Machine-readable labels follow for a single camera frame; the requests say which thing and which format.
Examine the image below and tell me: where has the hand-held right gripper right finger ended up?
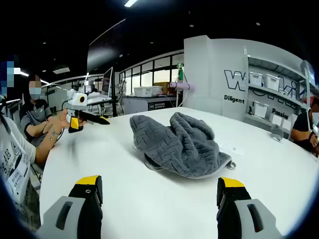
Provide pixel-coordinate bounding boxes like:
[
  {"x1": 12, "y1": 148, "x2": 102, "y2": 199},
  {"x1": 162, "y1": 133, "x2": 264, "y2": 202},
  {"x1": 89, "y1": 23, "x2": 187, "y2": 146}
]
[{"x1": 216, "y1": 177, "x2": 287, "y2": 239}]

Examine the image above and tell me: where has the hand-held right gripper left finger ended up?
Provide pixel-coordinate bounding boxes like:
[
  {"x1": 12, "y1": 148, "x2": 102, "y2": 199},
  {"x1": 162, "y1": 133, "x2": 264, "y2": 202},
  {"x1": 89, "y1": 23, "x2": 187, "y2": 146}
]
[{"x1": 37, "y1": 175, "x2": 103, "y2": 239}]

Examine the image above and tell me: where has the grey towel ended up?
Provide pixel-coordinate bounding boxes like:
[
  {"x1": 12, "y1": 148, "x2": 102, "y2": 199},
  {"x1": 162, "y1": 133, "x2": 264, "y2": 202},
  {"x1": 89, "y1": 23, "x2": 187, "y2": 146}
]
[{"x1": 129, "y1": 112, "x2": 236, "y2": 179}]

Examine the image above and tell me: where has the person's left hand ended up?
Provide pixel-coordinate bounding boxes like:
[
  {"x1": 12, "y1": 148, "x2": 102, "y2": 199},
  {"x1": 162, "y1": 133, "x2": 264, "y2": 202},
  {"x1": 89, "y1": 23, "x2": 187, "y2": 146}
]
[{"x1": 48, "y1": 110, "x2": 72, "y2": 136}]

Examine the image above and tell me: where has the white background desk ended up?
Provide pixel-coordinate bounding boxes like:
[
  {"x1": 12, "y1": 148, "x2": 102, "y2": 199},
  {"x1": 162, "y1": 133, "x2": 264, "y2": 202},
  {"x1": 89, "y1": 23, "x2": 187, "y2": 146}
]
[{"x1": 86, "y1": 96, "x2": 113, "y2": 114}]

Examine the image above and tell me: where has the black stand pole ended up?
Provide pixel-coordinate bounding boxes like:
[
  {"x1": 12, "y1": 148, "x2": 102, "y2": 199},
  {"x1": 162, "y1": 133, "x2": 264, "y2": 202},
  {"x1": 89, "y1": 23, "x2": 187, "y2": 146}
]
[{"x1": 111, "y1": 67, "x2": 119, "y2": 118}]

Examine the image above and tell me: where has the computer monitor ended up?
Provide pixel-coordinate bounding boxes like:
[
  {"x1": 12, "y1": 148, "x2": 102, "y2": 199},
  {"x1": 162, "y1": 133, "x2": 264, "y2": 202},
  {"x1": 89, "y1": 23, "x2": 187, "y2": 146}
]
[{"x1": 101, "y1": 67, "x2": 114, "y2": 98}]

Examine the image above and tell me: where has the white table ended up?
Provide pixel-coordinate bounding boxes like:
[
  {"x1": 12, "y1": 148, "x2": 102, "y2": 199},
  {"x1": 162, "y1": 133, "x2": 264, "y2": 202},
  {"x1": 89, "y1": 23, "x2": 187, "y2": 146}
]
[{"x1": 39, "y1": 107, "x2": 319, "y2": 239}]

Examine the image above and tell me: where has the grey equipment cabinet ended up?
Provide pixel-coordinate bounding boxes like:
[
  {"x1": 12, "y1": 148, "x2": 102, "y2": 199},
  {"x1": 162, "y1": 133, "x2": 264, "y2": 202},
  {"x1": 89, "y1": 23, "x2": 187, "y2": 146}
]
[{"x1": 122, "y1": 96, "x2": 177, "y2": 115}]

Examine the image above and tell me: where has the large white plastic crate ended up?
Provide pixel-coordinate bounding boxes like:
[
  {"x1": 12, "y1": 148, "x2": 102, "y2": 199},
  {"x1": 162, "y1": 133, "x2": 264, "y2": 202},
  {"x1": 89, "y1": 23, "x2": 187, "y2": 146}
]
[{"x1": 134, "y1": 86, "x2": 162, "y2": 97}]

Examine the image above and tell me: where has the white paper slip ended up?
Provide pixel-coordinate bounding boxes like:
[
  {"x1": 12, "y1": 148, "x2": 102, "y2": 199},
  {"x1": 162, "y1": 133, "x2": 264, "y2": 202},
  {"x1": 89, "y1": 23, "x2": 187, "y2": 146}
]
[{"x1": 219, "y1": 141, "x2": 245, "y2": 156}]

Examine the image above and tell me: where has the small grey cloth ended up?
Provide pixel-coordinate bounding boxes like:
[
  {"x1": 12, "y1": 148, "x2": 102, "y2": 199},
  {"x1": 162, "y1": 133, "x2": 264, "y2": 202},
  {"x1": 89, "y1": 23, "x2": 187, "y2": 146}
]
[{"x1": 270, "y1": 124, "x2": 285, "y2": 141}]

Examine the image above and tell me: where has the purple roll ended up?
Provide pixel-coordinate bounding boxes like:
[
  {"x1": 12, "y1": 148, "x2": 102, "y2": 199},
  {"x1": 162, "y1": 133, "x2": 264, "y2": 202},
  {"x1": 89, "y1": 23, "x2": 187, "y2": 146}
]
[{"x1": 169, "y1": 82, "x2": 194, "y2": 91}]

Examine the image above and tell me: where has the white lidded storage bin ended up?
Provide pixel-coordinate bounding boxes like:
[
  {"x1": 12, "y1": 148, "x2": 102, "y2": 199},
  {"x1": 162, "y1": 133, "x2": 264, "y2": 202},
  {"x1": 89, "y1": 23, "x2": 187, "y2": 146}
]
[
  {"x1": 253, "y1": 101, "x2": 269, "y2": 118},
  {"x1": 249, "y1": 72, "x2": 262, "y2": 87},
  {"x1": 264, "y1": 74, "x2": 280, "y2": 89}
]

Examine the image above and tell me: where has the grey metal shelf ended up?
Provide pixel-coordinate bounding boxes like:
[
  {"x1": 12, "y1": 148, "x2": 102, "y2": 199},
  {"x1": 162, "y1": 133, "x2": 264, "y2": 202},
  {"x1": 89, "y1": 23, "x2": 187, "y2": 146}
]
[{"x1": 244, "y1": 53, "x2": 315, "y2": 132}]

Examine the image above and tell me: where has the silver bracelet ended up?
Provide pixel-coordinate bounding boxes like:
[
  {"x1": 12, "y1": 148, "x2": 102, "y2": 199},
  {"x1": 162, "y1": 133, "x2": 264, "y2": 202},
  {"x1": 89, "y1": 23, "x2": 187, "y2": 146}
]
[{"x1": 48, "y1": 126, "x2": 62, "y2": 142}]

